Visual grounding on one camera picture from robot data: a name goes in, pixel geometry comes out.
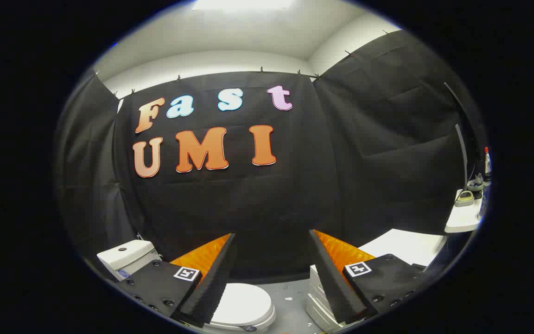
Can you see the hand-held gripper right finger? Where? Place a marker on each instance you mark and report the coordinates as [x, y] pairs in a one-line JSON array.
[[336, 287]]

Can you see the grey tape roll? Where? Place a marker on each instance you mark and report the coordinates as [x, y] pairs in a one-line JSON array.
[[464, 199]]

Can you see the white toilet tank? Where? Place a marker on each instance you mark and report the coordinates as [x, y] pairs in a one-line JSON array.
[[125, 257]]

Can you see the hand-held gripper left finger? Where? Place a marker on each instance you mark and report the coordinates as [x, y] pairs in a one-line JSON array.
[[211, 287]]

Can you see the white side shelf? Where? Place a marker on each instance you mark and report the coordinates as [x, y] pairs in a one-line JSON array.
[[464, 220]]

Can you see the white toilet lid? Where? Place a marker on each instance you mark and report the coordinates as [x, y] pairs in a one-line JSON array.
[[244, 304]]

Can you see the red-capped bottle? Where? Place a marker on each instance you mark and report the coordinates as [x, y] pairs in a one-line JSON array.
[[487, 169]]

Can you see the white drawer cabinet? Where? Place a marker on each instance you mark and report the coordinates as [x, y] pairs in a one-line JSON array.
[[406, 246]]

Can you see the black backdrop cloth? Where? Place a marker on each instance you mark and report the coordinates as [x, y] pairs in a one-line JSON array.
[[271, 208]]

